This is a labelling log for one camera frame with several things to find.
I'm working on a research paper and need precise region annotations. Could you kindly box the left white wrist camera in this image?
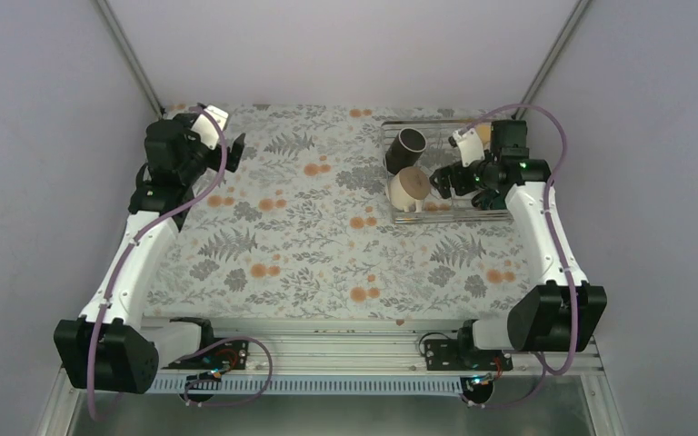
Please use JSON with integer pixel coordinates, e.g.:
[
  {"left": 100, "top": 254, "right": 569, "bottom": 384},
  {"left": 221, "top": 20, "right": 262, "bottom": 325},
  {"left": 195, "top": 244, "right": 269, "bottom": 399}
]
[{"left": 190, "top": 104, "right": 229, "bottom": 150}]

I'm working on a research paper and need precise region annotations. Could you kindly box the metal wire dish rack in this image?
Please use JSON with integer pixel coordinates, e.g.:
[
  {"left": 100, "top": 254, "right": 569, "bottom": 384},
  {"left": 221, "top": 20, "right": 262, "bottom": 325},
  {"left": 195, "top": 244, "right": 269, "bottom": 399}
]
[{"left": 378, "top": 118, "right": 512, "bottom": 224}]

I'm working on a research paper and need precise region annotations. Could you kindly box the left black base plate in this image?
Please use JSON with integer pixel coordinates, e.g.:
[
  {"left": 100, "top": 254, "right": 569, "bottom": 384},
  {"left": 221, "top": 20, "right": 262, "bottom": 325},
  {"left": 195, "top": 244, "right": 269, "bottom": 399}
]
[{"left": 167, "top": 340, "right": 249, "bottom": 372}]

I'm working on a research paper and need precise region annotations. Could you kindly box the beige white ceramic mug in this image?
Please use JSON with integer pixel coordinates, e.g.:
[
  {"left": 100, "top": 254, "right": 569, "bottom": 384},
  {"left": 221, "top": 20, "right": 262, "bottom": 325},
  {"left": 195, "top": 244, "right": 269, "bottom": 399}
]
[{"left": 386, "top": 166, "right": 431, "bottom": 213}]

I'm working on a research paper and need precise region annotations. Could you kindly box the slotted grey cable duct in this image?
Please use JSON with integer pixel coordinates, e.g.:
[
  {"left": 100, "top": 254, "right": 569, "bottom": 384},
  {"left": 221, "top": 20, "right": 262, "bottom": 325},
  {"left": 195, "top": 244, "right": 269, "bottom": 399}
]
[{"left": 189, "top": 375, "right": 463, "bottom": 397}]

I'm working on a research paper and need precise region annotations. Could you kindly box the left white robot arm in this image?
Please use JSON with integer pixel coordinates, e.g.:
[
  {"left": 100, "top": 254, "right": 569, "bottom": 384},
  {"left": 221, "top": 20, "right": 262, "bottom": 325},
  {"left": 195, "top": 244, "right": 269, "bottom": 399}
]
[{"left": 54, "top": 107, "right": 244, "bottom": 394}]

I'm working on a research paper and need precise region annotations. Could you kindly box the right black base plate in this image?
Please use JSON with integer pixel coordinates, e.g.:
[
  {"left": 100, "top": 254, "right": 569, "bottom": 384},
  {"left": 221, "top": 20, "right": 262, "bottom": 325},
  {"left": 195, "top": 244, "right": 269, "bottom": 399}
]
[{"left": 422, "top": 337, "right": 514, "bottom": 372}]

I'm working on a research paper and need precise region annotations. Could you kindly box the black matte mug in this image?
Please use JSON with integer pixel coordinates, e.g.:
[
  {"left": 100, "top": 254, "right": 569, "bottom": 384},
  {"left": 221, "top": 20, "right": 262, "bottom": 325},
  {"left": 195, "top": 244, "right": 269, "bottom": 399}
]
[{"left": 384, "top": 128, "right": 427, "bottom": 174}]

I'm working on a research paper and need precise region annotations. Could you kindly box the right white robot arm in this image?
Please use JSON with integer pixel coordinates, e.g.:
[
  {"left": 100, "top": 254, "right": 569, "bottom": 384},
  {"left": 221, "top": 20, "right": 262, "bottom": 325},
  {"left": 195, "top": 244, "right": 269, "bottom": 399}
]
[{"left": 430, "top": 120, "right": 607, "bottom": 370}]

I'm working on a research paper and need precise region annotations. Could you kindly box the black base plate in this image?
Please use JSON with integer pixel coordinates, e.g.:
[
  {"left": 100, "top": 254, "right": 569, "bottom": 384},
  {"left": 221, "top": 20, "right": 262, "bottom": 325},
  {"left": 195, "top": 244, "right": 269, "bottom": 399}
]
[
  {"left": 167, "top": 340, "right": 249, "bottom": 372},
  {"left": 422, "top": 337, "right": 514, "bottom": 372}
]

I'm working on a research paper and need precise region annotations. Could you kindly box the floral patterned table mat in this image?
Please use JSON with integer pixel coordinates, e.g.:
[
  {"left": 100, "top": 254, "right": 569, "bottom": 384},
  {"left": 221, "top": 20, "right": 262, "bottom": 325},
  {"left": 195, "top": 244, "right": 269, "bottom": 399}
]
[{"left": 145, "top": 104, "right": 530, "bottom": 320}]

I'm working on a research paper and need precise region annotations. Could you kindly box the aluminium mounting rail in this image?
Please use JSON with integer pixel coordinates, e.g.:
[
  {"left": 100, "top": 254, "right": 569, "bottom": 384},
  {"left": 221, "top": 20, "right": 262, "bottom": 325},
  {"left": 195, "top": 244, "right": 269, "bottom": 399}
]
[{"left": 209, "top": 318, "right": 604, "bottom": 376}]

